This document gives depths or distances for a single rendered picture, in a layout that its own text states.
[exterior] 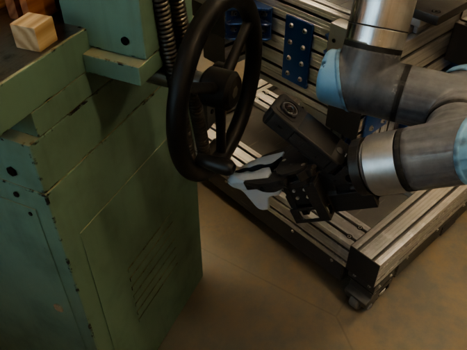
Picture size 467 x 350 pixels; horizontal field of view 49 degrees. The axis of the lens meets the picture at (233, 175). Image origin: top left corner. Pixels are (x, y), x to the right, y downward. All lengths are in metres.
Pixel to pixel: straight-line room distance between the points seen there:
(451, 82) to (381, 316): 0.95
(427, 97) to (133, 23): 0.39
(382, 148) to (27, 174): 0.48
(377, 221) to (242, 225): 0.45
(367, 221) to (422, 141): 0.86
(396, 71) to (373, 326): 0.94
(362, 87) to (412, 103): 0.06
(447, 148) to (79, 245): 0.60
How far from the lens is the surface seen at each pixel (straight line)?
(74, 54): 0.76
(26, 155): 0.75
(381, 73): 0.67
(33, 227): 0.87
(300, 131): 0.63
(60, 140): 0.77
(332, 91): 0.68
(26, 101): 0.71
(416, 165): 0.59
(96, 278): 0.98
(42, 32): 0.72
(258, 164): 0.71
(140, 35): 0.72
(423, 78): 0.67
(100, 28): 0.76
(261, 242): 1.62
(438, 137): 0.58
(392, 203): 1.51
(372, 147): 0.61
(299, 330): 1.44
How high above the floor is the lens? 1.22
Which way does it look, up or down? 41 degrees down
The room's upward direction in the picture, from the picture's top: straight up
